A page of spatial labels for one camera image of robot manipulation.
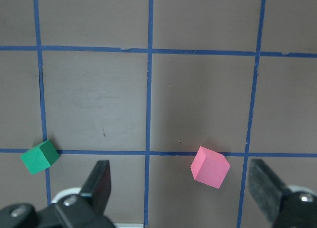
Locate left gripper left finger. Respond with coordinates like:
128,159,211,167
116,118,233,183
79,160,111,215

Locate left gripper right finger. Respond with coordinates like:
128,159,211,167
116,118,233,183
248,159,289,221

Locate upper pink cube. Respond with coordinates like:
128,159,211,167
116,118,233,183
190,146,230,189

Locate middle green cube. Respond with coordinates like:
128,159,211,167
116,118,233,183
20,140,59,175

